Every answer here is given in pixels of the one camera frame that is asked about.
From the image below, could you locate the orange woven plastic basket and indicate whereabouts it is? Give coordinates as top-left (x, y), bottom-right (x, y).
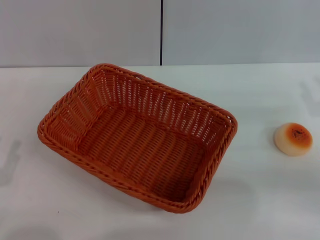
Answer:
top-left (36, 62), bottom-right (238, 213)

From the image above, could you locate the round toasted bread bun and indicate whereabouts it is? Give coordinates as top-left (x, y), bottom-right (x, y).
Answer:
top-left (273, 122), bottom-right (314, 157)

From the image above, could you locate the black vertical wall strip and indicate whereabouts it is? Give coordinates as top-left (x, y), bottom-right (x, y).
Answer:
top-left (159, 0), bottom-right (164, 66)

